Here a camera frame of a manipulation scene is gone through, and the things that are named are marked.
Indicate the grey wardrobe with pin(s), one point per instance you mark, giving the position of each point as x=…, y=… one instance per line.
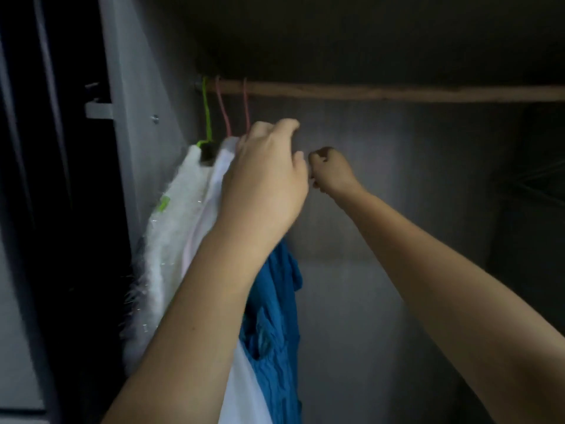
x=397, y=260

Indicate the wooden rod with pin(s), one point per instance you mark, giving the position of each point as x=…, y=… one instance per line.
x=397, y=92

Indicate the green hanger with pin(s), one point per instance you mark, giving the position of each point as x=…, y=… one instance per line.
x=206, y=115

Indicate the teal blue sleeveless top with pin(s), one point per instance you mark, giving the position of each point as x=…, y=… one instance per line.
x=278, y=349

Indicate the person's right forearm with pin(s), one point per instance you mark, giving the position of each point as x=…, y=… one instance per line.
x=450, y=296

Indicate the white thin blouse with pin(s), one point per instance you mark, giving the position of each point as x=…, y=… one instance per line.
x=201, y=216

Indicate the person's left forearm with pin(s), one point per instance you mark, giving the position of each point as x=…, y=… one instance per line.
x=194, y=349

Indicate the white fluffy sweater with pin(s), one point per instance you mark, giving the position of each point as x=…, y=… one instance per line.
x=168, y=251

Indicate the person's left hand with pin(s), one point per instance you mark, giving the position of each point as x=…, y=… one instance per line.
x=260, y=185

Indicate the person's right hand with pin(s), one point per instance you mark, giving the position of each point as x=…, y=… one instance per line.
x=334, y=172

